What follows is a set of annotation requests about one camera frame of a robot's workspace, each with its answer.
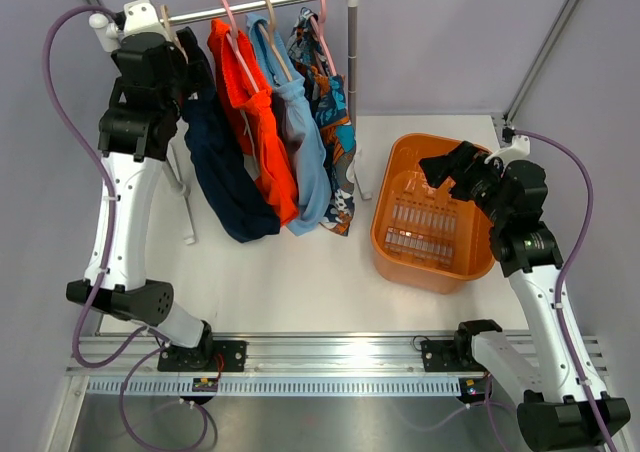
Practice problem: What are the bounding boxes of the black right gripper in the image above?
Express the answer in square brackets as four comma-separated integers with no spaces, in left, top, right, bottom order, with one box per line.
[420,141,511,226]

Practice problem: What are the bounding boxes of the pink hanger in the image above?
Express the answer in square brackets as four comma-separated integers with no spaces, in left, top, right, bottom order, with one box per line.
[312,0,337,76]
[217,0,261,95]

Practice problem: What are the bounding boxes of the beige hanger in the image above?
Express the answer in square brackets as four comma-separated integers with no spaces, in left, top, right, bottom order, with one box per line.
[257,0,294,83]
[160,4,188,64]

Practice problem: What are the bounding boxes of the navy blue shorts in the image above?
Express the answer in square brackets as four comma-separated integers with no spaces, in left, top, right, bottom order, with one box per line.
[182,47,280,243]

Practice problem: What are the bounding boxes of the light blue shorts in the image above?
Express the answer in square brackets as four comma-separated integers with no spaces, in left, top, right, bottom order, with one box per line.
[246,13,331,236]

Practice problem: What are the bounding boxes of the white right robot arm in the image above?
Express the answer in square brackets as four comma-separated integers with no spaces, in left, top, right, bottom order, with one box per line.
[419,141,631,451]

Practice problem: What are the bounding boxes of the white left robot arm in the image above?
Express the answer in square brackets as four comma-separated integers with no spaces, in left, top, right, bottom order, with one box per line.
[66,28,215,371]

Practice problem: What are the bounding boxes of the patterned blue orange shorts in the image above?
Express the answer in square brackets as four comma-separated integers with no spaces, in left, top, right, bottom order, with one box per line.
[286,7,357,236]

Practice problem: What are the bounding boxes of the orange plastic basket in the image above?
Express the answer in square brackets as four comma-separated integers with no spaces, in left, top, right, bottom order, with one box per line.
[370,134,494,294]

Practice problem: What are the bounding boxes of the white clothes rack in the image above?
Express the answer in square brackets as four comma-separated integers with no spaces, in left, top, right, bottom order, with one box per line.
[88,0,373,246]

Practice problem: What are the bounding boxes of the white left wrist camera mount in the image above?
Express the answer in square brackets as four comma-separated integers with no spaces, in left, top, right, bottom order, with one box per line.
[123,0,168,39]

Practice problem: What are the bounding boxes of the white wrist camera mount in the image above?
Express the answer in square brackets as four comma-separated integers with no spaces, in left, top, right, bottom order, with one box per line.
[484,134,531,167]
[123,0,168,39]

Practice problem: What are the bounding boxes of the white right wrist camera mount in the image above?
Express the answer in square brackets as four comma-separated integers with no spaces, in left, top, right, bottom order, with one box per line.
[484,134,531,167]

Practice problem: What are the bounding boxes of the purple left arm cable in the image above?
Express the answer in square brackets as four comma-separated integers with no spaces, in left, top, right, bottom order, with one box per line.
[41,5,219,449]

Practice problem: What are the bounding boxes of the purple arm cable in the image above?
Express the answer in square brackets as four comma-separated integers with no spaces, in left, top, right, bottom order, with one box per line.
[399,129,619,452]
[41,5,219,449]

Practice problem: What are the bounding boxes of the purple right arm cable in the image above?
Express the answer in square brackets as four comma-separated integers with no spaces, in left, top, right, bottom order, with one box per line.
[399,129,619,452]

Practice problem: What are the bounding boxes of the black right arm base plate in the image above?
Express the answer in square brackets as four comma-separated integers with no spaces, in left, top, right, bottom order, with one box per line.
[420,340,486,373]

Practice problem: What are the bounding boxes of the aluminium mounting rail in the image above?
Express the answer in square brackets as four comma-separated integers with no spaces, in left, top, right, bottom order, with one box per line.
[65,331,609,377]

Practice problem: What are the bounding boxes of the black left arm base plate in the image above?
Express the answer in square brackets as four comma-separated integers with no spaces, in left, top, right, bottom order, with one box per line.
[157,339,247,373]

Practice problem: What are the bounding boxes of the white slotted cable duct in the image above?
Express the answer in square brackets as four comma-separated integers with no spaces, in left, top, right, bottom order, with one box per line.
[85,375,462,396]

